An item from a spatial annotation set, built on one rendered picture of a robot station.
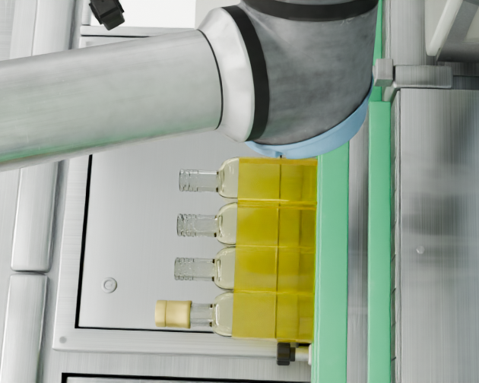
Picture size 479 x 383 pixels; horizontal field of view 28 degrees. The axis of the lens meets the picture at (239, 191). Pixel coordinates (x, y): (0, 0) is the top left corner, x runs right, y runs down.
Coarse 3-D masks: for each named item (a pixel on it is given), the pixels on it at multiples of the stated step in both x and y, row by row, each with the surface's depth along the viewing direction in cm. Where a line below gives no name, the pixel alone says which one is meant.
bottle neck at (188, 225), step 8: (184, 216) 122; (192, 216) 122; (200, 216) 122; (208, 216) 122; (184, 224) 121; (192, 224) 121; (200, 224) 121; (208, 224) 121; (184, 232) 122; (192, 232) 122; (200, 232) 122; (208, 232) 122
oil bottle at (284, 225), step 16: (224, 208) 121; (240, 208) 120; (256, 208) 120; (272, 208) 120; (288, 208) 120; (304, 208) 120; (224, 224) 120; (240, 224) 120; (256, 224) 120; (272, 224) 120; (288, 224) 120; (304, 224) 120; (224, 240) 120; (240, 240) 119; (256, 240) 119; (272, 240) 119; (288, 240) 119; (304, 240) 119
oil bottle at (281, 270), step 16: (224, 256) 119; (240, 256) 119; (256, 256) 119; (272, 256) 118; (288, 256) 118; (304, 256) 118; (224, 272) 118; (240, 272) 118; (256, 272) 118; (272, 272) 118; (288, 272) 118; (304, 272) 118; (224, 288) 119; (240, 288) 118; (256, 288) 118; (272, 288) 118; (288, 288) 118; (304, 288) 117
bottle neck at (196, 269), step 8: (176, 264) 120; (184, 264) 120; (192, 264) 120; (200, 264) 120; (208, 264) 120; (176, 272) 120; (184, 272) 120; (192, 272) 120; (200, 272) 120; (208, 272) 120; (208, 280) 121
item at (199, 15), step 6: (198, 0) 105; (204, 0) 105; (210, 0) 105; (216, 0) 105; (222, 0) 105; (228, 0) 105; (234, 0) 105; (198, 6) 105; (204, 6) 105; (210, 6) 105; (216, 6) 105; (222, 6) 105; (198, 12) 105; (204, 12) 105; (198, 18) 105; (198, 24) 105
